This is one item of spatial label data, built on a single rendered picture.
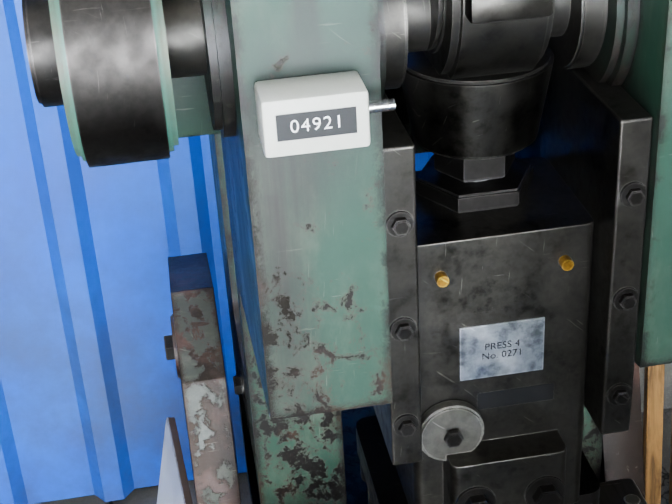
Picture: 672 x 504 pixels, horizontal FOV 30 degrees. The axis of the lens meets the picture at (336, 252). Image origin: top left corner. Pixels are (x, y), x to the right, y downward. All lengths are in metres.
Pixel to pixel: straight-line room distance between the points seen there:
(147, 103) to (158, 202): 1.38
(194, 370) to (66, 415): 1.09
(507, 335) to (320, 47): 0.31
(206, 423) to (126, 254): 0.91
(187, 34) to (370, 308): 0.24
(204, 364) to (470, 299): 0.50
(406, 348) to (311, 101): 0.24
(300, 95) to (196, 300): 0.68
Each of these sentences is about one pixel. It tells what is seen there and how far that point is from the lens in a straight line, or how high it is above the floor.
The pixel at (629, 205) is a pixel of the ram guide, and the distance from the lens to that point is 0.95.
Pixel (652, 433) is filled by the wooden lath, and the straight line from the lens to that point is 2.40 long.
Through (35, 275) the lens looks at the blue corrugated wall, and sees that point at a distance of 2.32.
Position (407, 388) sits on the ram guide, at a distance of 0.98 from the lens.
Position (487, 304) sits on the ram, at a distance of 1.00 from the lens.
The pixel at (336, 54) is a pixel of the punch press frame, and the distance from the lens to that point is 0.84.
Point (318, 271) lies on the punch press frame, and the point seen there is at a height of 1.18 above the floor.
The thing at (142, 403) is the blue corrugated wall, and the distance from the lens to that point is 2.47.
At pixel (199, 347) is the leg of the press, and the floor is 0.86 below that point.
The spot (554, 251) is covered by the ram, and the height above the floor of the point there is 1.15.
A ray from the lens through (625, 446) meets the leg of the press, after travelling 1.54.
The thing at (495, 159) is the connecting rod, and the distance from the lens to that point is 1.01.
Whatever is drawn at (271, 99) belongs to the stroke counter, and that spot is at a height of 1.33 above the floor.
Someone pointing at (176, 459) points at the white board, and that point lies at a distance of 1.72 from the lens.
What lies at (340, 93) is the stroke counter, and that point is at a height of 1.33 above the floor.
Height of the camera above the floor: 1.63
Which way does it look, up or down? 29 degrees down
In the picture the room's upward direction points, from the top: 3 degrees counter-clockwise
